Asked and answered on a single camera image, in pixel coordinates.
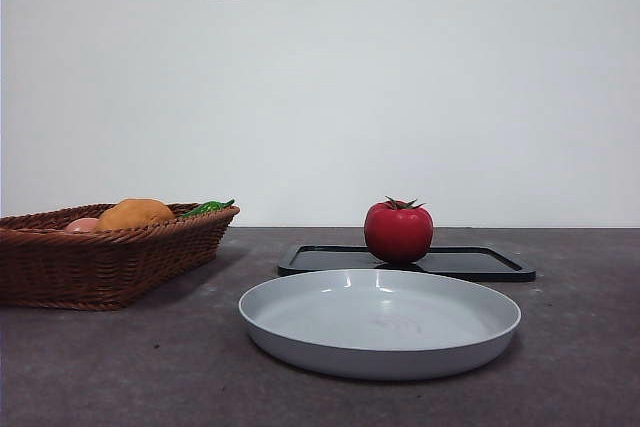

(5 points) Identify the red tomato with green stem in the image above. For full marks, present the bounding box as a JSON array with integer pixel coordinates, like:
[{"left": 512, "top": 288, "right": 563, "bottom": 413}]
[{"left": 363, "top": 195, "right": 435, "bottom": 265}]

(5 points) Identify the black rectangular tray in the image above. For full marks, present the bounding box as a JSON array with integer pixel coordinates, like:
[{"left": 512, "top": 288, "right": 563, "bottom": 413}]
[{"left": 277, "top": 243, "right": 537, "bottom": 284}]

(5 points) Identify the green pepper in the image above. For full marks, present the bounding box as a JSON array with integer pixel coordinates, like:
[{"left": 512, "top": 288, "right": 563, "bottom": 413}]
[{"left": 178, "top": 199, "right": 236, "bottom": 220}]

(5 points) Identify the grey round plate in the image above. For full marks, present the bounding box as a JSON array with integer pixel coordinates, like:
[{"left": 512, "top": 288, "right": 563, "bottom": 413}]
[{"left": 237, "top": 267, "right": 522, "bottom": 381}]

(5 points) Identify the brown wicker basket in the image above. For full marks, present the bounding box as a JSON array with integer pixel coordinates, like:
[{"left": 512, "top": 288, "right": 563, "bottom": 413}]
[{"left": 0, "top": 202, "right": 241, "bottom": 312}]

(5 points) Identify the pale pink round food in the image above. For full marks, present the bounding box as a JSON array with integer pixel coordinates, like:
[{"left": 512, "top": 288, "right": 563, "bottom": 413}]
[{"left": 63, "top": 216, "right": 101, "bottom": 234}]

